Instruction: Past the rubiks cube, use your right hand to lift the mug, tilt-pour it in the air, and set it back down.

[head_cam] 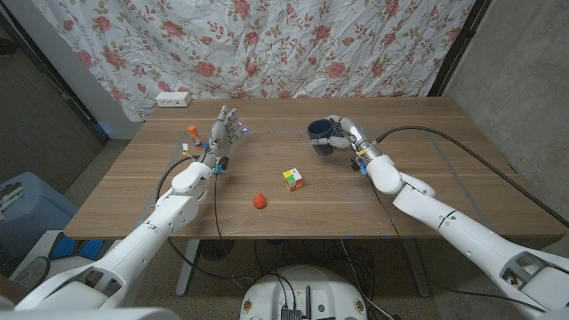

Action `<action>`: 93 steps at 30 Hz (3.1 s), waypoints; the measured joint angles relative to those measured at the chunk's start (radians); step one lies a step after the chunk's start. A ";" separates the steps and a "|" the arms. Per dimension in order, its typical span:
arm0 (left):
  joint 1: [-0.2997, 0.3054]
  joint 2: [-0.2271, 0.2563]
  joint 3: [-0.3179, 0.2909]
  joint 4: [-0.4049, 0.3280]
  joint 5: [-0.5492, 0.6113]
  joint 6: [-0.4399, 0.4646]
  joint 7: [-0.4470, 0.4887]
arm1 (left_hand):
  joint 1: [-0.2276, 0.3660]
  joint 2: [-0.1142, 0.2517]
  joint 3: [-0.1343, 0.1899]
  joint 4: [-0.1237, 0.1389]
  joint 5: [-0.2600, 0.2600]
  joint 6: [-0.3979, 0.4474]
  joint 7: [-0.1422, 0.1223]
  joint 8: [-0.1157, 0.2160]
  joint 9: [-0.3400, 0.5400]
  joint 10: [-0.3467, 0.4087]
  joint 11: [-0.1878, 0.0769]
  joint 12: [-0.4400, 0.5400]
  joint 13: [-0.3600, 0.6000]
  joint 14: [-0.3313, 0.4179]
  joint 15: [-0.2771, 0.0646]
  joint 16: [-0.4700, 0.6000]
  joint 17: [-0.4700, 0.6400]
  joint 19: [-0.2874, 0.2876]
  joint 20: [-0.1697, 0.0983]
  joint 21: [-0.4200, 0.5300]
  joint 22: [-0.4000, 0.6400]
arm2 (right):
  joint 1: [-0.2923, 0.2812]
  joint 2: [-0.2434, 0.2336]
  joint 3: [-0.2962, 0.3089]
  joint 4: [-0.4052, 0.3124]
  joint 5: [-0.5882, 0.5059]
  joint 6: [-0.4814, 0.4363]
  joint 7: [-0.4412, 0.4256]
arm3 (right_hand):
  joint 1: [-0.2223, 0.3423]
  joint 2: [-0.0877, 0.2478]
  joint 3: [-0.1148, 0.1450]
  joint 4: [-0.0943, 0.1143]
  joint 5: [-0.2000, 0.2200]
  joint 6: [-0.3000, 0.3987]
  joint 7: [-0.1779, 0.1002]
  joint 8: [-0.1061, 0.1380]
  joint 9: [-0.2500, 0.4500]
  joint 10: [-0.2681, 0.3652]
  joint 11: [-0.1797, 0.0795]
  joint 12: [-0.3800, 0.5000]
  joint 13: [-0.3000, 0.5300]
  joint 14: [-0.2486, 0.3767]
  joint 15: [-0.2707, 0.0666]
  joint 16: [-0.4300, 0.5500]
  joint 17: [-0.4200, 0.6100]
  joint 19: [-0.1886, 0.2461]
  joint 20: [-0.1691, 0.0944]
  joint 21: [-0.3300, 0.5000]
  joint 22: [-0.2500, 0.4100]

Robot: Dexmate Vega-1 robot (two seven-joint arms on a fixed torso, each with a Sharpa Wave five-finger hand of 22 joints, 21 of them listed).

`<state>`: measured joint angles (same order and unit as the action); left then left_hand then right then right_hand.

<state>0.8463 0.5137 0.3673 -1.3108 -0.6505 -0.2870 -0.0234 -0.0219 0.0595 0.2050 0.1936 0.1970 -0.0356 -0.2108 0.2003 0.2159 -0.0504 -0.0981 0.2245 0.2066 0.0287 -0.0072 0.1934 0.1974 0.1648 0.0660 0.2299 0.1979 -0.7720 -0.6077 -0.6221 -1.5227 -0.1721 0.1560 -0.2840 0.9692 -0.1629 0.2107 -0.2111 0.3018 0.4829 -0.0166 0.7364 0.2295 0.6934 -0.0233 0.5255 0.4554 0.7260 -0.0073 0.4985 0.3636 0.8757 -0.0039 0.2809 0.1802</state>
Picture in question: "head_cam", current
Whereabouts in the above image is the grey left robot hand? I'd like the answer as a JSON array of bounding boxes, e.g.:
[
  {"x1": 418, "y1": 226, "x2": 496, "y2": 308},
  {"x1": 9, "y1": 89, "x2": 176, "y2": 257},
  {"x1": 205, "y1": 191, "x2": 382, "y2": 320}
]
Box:
[{"x1": 198, "y1": 105, "x2": 248, "y2": 169}]

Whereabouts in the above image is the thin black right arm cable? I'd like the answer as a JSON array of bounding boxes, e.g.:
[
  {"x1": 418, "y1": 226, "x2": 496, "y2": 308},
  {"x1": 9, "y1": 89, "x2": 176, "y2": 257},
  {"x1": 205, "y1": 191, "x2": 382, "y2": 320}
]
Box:
[{"x1": 367, "y1": 176, "x2": 550, "y2": 314}]

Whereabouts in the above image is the white robot torso base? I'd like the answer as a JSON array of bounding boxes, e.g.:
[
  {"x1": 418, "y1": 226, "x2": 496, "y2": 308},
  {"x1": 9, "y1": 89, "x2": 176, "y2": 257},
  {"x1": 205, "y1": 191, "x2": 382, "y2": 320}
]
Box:
[{"x1": 238, "y1": 265, "x2": 369, "y2": 320}]

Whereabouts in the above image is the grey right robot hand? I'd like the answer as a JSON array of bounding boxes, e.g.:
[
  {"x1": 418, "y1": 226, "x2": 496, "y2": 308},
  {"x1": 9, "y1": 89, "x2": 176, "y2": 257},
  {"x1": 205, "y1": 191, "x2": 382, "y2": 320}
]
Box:
[{"x1": 310, "y1": 114, "x2": 383, "y2": 163}]

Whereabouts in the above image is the black round base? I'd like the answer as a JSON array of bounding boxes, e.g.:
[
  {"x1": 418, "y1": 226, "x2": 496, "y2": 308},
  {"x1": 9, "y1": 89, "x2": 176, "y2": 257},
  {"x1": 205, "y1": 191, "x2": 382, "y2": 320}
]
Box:
[{"x1": 199, "y1": 239, "x2": 236, "y2": 261}]

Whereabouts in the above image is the black door frame strip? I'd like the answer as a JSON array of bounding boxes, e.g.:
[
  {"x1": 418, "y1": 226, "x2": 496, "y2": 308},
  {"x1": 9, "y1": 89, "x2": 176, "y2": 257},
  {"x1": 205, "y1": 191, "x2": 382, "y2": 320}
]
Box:
[{"x1": 0, "y1": 8, "x2": 110, "y2": 144}]

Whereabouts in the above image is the navy blue mug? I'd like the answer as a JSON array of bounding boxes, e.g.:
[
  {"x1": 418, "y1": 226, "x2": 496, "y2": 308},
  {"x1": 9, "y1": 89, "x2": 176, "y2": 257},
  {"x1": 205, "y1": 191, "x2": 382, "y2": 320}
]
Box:
[{"x1": 307, "y1": 118, "x2": 346, "y2": 156}]

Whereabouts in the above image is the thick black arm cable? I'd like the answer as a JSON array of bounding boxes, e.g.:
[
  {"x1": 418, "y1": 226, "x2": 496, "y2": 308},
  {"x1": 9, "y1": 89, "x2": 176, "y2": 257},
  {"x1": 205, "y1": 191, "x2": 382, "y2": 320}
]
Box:
[
  {"x1": 374, "y1": 125, "x2": 569, "y2": 228},
  {"x1": 155, "y1": 155, "x2": 254, "y2": 285}
]

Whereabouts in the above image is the black backdrop pole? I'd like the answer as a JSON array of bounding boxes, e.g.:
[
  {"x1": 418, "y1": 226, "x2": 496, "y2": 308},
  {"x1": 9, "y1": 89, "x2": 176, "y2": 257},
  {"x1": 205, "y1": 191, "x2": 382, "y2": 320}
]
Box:
[{"x1": 427, "y1": 0, "x2": 493, "y2": 98}]

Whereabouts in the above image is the white blue floor device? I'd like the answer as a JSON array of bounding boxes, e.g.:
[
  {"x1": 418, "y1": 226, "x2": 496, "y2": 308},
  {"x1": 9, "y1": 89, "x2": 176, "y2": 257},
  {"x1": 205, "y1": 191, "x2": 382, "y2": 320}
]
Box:
[{"x1": 11, "y1": 229, "x2": 121, "y2": 279}]

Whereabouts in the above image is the white plastic part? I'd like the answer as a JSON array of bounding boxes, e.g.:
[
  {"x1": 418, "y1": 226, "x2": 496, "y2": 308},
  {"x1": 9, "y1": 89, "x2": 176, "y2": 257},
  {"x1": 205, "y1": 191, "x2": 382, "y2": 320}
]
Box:
[{"x1": 0, "y1": 181, "x2": 26, "y2": 222}]

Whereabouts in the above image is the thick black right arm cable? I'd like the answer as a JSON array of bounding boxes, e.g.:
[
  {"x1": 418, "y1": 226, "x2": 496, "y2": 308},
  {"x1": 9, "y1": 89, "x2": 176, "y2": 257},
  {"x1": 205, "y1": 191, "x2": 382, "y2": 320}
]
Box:
[{"x1": 374, "y1": 125, "x2": 569, "y2": 228}]

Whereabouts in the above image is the white power strip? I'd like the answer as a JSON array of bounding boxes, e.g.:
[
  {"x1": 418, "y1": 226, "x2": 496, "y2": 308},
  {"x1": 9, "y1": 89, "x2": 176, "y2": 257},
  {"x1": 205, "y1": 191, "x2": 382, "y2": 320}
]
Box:
[{"x1": 155, "y1": 91, "x2": 193, "y2": 108}]

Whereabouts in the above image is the orange glue stick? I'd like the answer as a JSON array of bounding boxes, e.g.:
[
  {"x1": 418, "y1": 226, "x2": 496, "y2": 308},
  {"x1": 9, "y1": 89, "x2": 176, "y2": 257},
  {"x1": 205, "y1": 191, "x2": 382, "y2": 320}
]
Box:
[{"x1": 187, "y1": 124, "x2": 204, "y2": 151}]

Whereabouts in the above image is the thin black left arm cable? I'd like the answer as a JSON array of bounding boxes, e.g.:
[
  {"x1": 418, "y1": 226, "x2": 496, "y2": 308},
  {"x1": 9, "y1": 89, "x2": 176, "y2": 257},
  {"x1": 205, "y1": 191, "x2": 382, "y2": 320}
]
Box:
[{"x1": 212, "y1": 172, "x2": 224, "y2": 244}]

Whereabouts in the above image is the floral curtain backdrop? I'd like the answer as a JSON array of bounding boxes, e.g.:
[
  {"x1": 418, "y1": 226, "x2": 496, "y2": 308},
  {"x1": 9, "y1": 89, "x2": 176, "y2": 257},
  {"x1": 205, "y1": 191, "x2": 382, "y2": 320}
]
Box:
[{"x1": 30, "y1": 0, "x2": 477, "y2": 123}]

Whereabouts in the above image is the blue storage bin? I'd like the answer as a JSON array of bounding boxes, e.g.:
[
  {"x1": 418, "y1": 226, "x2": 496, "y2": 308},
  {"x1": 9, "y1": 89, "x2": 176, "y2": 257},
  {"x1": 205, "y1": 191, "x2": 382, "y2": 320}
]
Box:
[{"x1": 0, "y1": 171, "x2": 81, "y2": 261}]

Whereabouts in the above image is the grey table leg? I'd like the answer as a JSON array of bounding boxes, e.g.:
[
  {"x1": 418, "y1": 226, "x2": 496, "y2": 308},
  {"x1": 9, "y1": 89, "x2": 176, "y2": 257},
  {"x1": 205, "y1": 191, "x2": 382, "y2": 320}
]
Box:
[{"x1": 402, "y1": 237, "x2": 432, "y2": 298}]

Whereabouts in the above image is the white table leg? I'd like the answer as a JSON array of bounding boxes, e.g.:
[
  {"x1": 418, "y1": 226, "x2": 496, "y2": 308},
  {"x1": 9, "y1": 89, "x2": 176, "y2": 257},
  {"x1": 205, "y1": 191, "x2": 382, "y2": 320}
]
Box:
[{"x1": 175, "y1": 238, "x2": 201, "y2": 298}]

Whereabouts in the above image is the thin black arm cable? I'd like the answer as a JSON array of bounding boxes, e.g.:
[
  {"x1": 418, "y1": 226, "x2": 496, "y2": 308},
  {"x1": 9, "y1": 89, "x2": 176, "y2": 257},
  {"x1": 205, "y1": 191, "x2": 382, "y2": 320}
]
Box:
[
  {"x1": 212, "y1": 172, "x2": 224, "y2": 244},
  {"x1": 367, "y1": 176, "x2": 550, "y2": 314}
]

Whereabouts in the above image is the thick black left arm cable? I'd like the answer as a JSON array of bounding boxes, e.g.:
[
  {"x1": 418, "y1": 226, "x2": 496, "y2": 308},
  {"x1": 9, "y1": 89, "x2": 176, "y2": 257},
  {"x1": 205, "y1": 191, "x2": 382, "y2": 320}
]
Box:
[{"x1": 155, "y1": 155, "x2": 254, "y2": 285}]

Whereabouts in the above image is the rubiks cube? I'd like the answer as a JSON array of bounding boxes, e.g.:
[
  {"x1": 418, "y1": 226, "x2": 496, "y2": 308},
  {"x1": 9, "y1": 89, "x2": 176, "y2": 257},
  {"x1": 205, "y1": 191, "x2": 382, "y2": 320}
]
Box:
[{"x1": 282, "y1": 167, "x2": 304, "y2": 193}]

